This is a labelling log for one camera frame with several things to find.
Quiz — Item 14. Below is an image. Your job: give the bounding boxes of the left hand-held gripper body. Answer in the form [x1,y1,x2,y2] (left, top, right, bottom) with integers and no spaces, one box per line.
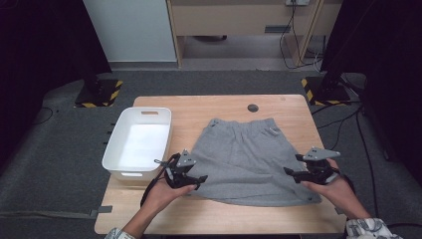
[153,148,197,190]

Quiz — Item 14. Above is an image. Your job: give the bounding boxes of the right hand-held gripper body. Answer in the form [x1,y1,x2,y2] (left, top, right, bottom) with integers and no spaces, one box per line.
[295,146,341,185]

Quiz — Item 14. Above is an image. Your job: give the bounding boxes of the white plastic basket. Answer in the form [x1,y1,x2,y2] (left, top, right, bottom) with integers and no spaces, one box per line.
[101,107,173,182]

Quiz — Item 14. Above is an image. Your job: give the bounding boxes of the grey shorts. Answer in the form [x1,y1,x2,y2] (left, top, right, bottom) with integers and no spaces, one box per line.
[186,118,322,207]

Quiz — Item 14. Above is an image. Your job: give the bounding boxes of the person's left hand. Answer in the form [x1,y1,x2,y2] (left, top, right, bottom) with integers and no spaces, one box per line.
[140,178,197,217]

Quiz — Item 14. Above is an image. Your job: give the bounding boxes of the person's right hand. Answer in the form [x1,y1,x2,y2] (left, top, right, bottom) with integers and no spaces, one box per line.
[300,158,361,211]

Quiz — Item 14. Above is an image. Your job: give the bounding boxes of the black yellow-striped stand base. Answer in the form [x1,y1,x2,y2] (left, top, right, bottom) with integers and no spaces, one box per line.
[74,79,123,109]
[301,76,352,107]

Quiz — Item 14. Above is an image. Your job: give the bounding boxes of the dark curtain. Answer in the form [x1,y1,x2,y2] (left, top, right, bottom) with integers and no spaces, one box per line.
[0,0,112,173]
[319,0,422,187]

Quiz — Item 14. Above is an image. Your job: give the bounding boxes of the round base under desk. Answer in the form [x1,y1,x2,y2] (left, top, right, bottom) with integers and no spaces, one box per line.
[192,34,228,43]

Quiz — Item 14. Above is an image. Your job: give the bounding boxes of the white cabinet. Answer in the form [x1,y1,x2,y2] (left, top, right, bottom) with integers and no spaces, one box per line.
[82,0,177,63]

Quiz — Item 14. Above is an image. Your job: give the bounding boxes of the beige wooden desk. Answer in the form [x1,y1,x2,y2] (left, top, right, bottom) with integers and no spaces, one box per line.
[166,0,344,68]

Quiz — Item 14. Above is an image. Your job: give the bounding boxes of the right hand-held gripper cable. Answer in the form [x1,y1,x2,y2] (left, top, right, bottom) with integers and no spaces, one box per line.
[341,173,356,195]

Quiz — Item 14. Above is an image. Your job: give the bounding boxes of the long black floor cable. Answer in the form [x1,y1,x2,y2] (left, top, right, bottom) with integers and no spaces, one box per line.
[355,106,381,220]

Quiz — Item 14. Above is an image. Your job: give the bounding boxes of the black floor bracket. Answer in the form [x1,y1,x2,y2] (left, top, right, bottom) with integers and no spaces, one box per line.
[103,122,116,145]

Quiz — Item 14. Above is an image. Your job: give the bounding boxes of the grey floor cable cover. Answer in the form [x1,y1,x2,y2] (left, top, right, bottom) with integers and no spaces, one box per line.
[0,210,98,220]

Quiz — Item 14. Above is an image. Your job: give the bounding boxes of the grey desk drawer handle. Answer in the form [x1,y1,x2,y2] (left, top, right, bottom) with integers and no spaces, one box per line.
[264,25,293,34]

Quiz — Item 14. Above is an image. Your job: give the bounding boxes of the black hanging desk cable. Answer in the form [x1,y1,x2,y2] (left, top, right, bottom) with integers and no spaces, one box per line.
[279,0,324,71]

